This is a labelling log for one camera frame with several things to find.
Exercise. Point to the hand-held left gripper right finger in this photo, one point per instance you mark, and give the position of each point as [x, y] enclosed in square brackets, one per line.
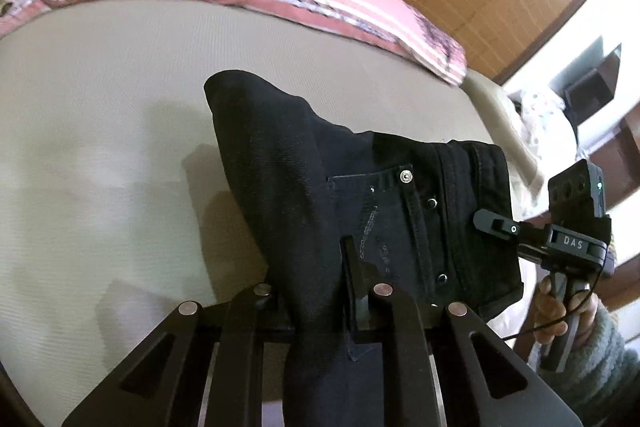
[360, 307]

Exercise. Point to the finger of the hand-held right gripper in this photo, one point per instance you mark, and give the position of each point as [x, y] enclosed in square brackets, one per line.
[497, 222]

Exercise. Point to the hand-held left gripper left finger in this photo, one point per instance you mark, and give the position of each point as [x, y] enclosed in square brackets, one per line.
[245, 332]

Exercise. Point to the white dotted cloth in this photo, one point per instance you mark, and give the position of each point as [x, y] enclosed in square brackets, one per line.
[542, 122]

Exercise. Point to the wooden shelf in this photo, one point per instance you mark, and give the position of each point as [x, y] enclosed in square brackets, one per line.
[615, 157]

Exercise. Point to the person's right forearm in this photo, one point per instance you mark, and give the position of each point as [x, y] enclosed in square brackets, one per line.
[600, 372]

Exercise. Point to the beige bed sheet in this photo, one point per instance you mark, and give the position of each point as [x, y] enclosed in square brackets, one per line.
[100, 132]

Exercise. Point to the black box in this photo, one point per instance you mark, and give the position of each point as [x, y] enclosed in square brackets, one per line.
[590, 92]

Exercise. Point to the person's right hand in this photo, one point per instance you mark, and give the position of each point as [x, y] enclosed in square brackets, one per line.
[550, 317]

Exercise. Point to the black pants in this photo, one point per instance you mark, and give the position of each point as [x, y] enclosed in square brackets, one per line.
[300, 182]

